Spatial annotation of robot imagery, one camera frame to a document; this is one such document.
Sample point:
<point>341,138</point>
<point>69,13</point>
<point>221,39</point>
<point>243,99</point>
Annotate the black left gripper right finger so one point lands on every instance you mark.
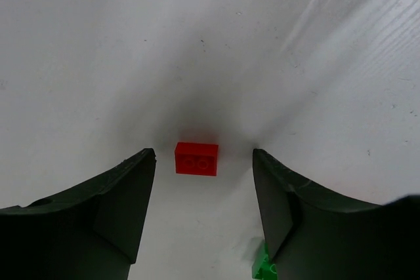
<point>313,232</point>

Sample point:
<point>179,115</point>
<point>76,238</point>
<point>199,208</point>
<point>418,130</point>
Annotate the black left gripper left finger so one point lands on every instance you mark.
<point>89,231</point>

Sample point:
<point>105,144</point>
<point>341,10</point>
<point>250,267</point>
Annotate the green flat lego plate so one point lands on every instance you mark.
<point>263,268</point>

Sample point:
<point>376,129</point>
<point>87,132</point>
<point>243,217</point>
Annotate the small red lego plate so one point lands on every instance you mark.
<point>196,158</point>

